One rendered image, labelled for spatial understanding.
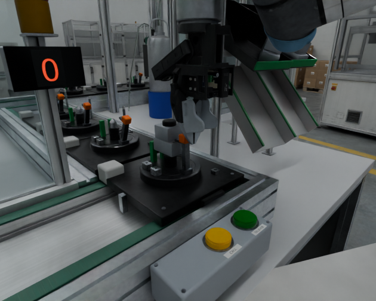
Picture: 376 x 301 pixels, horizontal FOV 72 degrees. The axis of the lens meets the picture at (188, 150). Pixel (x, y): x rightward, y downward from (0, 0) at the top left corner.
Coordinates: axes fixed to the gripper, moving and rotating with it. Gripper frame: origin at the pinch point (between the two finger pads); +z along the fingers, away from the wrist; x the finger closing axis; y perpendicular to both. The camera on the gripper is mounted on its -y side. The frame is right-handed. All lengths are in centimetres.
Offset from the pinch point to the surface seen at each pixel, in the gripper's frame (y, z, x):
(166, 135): -4.8, 0.3, -2.3
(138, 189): -5.1, 10.3, -9.6
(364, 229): 12, 107, 168
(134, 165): -15.6, 10.3, -3.9
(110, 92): -113, 8, 42
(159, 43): -81, -19, 55
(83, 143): -40.5, 10.3, -6.2
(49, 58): -15.5, -14.8, -18.7
